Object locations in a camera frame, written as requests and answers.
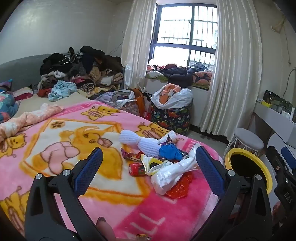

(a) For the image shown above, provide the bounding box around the white knitted sock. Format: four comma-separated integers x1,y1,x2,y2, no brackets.
119,130,162,159

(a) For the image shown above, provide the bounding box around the orange garment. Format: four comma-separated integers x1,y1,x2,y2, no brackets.
159,83,183,105

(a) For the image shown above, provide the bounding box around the orange patterned cushion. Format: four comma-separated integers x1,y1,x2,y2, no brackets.
192,71,212,90

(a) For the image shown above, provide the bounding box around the white desk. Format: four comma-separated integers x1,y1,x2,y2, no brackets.
252,102,296,144

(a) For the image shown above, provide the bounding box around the purple white candy wrapper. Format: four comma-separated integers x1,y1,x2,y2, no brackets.
161,131,178,145

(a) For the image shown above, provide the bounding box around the red shiny wrapper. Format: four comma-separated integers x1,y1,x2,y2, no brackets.
165,173,194,199

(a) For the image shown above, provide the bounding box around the blue floral quilt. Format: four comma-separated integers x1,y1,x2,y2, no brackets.
0,91,20,123

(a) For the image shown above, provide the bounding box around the white plastic sack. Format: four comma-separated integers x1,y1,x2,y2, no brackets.
151,84,194,109

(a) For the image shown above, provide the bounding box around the peach floral fleece blanket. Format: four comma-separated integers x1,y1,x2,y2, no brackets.
0,103,64,142

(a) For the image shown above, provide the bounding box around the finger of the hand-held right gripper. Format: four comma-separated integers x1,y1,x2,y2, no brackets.
266,146,296,184

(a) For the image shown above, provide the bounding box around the dinosaur print storage bag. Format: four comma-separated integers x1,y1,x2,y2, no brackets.
150,100,193,136

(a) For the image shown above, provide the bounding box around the narrow cream curtain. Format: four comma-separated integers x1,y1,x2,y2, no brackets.
121,0,158,91

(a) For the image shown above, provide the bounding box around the wide cream curtain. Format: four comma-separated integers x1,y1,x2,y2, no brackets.
199,0,263,143

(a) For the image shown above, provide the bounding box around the white crumpled plastic bag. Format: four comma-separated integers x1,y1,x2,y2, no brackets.
151,142,202,195

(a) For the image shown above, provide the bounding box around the blue cloth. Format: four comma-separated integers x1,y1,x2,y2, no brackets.
159,143,183,161

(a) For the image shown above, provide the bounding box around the person's left hand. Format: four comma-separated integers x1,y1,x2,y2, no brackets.
95,217,115,241

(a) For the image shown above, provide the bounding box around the light green cloth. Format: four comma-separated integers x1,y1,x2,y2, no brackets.
147,70,167,81

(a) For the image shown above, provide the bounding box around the barred window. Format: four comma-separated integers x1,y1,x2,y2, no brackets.
149,3,219,70

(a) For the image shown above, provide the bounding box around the grey headboard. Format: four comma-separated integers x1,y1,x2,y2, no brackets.
0,54,47,92

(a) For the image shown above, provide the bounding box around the pile of clothes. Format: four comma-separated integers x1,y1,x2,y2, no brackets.
37,46,125,102

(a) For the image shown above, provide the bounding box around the red cloth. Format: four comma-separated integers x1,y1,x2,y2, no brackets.
148,64,176,71

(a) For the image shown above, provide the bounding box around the beige bed sheet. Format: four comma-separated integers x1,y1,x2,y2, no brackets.
14,91,93,119

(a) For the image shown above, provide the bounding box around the yellow white snack packet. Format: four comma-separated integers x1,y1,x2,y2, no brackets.
141,155,172,176

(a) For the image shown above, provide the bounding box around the grey purple garment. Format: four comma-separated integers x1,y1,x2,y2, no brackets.
94,90,136,109

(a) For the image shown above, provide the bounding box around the red tube packet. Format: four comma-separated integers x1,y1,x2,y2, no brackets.
129,162,147,177

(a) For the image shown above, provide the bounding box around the red pink pillow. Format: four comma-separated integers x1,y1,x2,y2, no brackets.
13,88,33,101

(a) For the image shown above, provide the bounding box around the dark jacket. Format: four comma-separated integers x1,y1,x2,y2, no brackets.
161,66,197,88

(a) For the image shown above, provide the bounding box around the yellow rimmed black bin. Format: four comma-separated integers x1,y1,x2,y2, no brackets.
225,148,273,195

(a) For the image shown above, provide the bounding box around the white round stool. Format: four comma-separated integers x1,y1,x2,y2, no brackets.
223,128,264,160

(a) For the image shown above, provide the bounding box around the orange bag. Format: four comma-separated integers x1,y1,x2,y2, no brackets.
129,88,148,118

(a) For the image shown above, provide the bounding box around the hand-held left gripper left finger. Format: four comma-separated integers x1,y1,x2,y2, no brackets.
24,147,104,241

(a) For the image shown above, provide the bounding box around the grey cable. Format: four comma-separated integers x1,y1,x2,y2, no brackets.
286,67,296,98

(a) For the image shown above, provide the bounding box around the light blue garment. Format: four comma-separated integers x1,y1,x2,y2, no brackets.
48,80,77,102

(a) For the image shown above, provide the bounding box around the pink printed blanket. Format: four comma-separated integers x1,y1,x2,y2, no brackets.
0,102,223,241

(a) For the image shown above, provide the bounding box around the floral fabric bag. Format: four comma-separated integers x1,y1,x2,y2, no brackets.
120,100,141,117

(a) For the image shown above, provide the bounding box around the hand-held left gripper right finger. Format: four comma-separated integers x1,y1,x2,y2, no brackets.
192,146,272,241

